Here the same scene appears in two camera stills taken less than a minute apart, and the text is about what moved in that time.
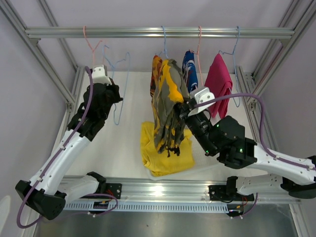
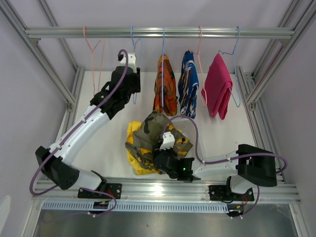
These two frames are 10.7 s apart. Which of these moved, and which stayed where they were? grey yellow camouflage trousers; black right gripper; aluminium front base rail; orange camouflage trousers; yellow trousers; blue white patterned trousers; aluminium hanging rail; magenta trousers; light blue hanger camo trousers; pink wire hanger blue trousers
Moved: yellow trousers; orange camouflage trousers; light blue hanger camo trousers; black right gripper; grey yellow camouflage trousers
Stayed: magenta trousers; blue white patterned trousers; aluminium front base rail; aluminium hanging rail; pink wire hanger blue trousers
